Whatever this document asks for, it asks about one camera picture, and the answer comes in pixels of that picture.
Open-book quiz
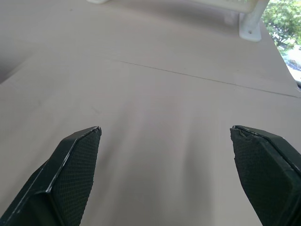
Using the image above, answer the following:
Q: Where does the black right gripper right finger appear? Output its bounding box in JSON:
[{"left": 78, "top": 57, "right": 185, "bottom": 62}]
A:
[{"left": 230, "top": 125, "right": 301, "bottom": 226}]

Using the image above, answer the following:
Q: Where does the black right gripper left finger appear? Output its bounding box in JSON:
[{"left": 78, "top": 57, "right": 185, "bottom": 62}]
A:
[{"left": 0, "top": 126, "right": 102, "bottom": 226}]

